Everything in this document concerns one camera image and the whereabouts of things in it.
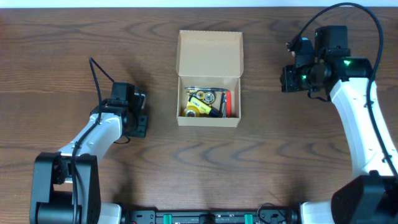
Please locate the correction tape dispenser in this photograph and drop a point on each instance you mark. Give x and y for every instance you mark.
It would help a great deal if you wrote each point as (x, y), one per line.
(207, 97)

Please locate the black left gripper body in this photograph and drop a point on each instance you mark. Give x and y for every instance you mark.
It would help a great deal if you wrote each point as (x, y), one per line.
(140, 125)

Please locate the yellow highlighter marker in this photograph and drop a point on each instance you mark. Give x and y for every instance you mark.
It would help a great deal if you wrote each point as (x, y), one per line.
(203, 108)

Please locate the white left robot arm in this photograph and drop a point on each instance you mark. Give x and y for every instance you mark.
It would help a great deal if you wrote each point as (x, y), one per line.
(66, 184)

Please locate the black pen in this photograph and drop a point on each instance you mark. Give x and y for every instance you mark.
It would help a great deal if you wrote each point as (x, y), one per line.
(195, 88)

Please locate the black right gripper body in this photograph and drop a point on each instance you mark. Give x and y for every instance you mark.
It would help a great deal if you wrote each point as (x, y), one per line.
(286, 79)

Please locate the red black stapler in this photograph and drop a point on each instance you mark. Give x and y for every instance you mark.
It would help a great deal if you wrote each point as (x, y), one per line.
(225, 110)

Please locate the brown cardboard box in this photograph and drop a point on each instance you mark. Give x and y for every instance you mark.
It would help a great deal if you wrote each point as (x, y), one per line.
(210, 59)

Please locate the yellow sticky note pad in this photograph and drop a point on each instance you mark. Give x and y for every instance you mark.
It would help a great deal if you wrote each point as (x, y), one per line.
(189, 104)

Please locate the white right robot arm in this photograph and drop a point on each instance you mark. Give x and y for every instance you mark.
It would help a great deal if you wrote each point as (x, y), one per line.
(371, 197)

